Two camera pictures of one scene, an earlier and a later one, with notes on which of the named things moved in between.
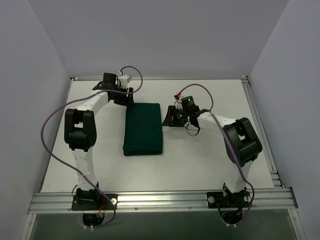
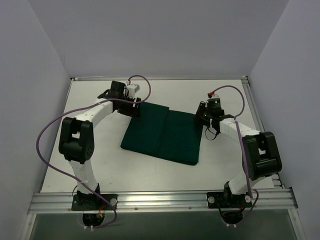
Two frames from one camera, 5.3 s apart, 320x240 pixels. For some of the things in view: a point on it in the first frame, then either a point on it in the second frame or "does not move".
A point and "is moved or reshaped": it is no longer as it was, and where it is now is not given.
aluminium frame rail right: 274,176 does not move
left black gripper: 124,98 -> 132,107
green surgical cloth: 143,133 is moved or reshaped
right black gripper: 173,119 -> 200,116
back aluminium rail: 239,78 does not move
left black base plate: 94,202 does not move
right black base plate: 227,199 does not move
